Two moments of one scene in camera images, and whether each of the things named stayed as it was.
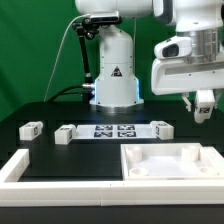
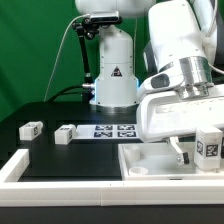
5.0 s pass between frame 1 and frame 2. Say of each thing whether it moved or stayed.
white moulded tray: stayed
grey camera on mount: stayed
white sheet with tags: stayed
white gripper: moved
